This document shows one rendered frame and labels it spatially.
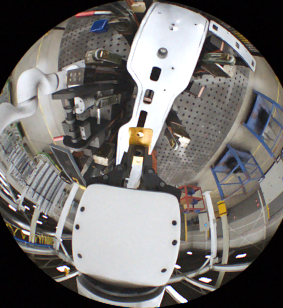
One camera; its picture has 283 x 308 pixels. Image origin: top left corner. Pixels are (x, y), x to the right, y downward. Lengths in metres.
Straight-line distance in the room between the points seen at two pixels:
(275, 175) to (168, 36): 7.87
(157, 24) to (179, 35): 0.08
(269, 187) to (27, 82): 8.47
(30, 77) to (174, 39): 0.53
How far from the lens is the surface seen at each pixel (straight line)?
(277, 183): 7.88
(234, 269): 4.14
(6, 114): 0.45
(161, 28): 0.42
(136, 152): 0.15
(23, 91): 0.51
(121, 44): 0.74
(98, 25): 0.90
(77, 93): 0.24
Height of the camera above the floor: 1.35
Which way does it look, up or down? 46 degrees down
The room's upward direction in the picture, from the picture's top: 172 degrees counter-clockwise
